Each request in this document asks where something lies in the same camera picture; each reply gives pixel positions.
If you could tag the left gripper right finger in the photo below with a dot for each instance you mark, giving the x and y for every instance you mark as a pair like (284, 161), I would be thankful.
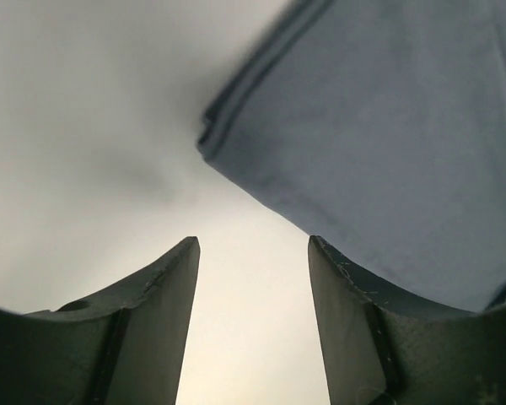
(383, 345)

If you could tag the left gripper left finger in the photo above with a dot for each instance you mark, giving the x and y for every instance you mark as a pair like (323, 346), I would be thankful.
(124, 344)

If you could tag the blue-grey t shirt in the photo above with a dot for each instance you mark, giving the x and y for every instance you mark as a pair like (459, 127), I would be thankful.
(381, 127)

